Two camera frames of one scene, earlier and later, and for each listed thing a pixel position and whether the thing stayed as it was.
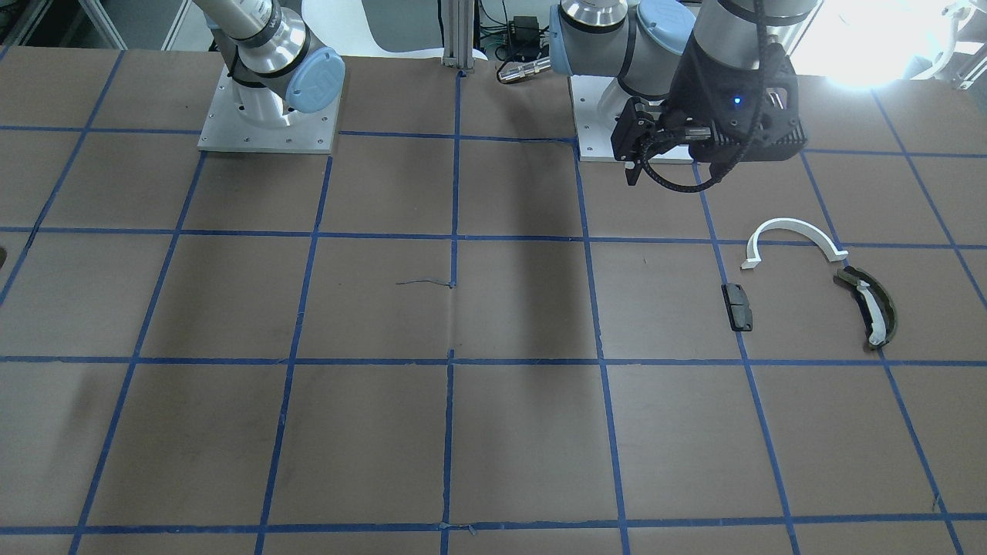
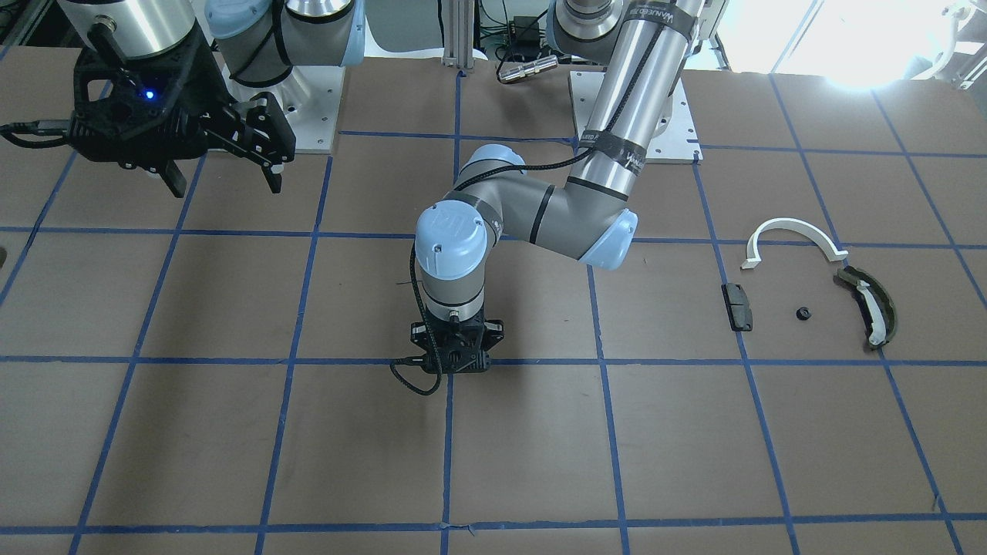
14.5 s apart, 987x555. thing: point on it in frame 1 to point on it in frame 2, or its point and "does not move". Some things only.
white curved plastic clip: (752, 257) does not move
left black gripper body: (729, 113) to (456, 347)
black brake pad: (738, 307) does not move
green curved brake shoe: (875, 304) does not move
